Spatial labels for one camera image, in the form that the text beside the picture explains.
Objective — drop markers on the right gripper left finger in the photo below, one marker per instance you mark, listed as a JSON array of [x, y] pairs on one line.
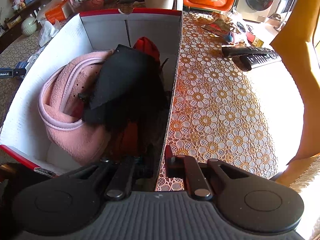
[[128, 174]]

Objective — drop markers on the lace flower tablecloth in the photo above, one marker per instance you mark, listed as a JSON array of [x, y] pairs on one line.
[[214, 112]]

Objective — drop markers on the pink fleece hat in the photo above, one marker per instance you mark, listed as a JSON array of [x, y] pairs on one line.
[[61, 109]]

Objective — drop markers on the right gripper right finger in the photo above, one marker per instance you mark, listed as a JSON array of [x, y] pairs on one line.
[[191, 172]]

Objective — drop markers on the yellow curtain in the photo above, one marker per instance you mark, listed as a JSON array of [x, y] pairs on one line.
[[294, 44]]

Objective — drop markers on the green ribbed bowl stack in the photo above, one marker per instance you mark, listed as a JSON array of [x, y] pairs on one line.
[[29, 26]]

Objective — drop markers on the red knitted garment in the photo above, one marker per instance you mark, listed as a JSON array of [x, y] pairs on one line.
[[126, 142]]

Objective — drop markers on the wooden sideboard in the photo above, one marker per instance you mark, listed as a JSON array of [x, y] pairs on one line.
[[11, 34]]

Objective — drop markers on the red snack packet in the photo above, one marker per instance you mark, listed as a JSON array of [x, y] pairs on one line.
[[220, 25]]

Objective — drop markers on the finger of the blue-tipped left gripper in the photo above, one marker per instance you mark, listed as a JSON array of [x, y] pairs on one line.
[[6, 73]]

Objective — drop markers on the orange tissue box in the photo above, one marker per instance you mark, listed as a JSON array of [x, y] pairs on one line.
[[55, 10]]

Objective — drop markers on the black cloth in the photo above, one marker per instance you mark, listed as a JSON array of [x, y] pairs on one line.
[[128, 89]]

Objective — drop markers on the white embossed napkin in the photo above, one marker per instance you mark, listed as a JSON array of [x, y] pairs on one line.
[[47, 32]]

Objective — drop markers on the black remote control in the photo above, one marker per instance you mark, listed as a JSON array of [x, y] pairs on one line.
[[250, 62], [228, 51]]

